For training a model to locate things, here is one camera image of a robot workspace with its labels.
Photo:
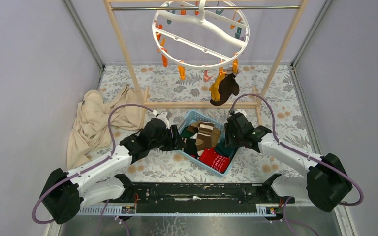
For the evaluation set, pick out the brown striped sock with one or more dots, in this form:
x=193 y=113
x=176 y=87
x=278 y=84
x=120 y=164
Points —
x=207 y=137

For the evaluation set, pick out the white round clip hanger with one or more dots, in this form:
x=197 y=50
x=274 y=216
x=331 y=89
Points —
x=198 y=36

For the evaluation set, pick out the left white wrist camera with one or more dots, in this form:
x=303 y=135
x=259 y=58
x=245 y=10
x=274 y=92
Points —
x=163 y=116

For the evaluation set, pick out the tan brown sock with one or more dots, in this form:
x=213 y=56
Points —
x=194 y=127

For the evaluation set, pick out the beige crumpled cloth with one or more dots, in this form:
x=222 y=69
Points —
x=90 y=128

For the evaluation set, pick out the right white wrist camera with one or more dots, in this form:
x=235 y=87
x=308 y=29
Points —
x=237 y=115

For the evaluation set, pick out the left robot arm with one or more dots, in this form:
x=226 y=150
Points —
x=65 y=193

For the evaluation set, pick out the mustard yellow sock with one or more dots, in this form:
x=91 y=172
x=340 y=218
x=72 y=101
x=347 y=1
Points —
x=214 y=88

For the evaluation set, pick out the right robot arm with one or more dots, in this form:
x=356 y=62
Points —
x=322 y=178

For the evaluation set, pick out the wooden drying rack frame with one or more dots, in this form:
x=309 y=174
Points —
x=175 y=87

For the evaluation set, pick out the dark brown sock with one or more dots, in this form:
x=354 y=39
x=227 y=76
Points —
x=226 y=88

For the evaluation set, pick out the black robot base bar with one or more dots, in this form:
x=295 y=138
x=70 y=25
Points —
x=198 y=198

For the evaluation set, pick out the black sock with beige stripes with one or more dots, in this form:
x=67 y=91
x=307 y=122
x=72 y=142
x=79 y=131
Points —
x=190 y=147

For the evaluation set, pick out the red patterned sock pair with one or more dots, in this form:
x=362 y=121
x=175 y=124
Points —
x=214 y=160

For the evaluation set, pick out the dark teal sock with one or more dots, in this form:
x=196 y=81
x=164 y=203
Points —
x=223 y=150

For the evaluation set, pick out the dark green sock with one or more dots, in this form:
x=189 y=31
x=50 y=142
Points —
x=187 y=134

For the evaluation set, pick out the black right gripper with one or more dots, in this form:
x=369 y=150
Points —
x=229 y=141

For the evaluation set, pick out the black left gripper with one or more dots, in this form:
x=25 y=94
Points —
x=177 y=143

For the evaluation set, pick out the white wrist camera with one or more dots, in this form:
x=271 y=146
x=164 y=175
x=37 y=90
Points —
x=163 y=116
x=237 y=115

